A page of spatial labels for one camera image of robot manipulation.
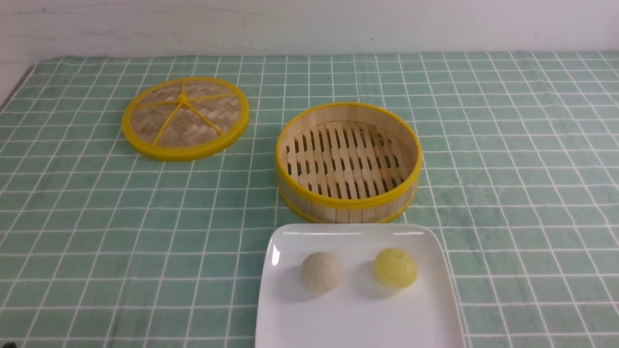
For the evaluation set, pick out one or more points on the bamboo steamer basket yellow rim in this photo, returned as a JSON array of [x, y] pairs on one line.
[[348, 162]]

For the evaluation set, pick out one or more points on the white steamed bun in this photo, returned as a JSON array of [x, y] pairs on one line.
[[321, 272]]

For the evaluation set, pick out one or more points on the yellow steamed bun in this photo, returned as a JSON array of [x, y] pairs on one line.
[[395, 268]]

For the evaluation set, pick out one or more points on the yellow woven steamer lid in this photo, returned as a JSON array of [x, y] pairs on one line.
[[186, 119]]

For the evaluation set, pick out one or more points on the green checkered tablecloth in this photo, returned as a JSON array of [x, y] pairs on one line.
[[101, 247]]

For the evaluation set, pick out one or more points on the white square plate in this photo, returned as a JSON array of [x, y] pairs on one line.
[[361, 312]]

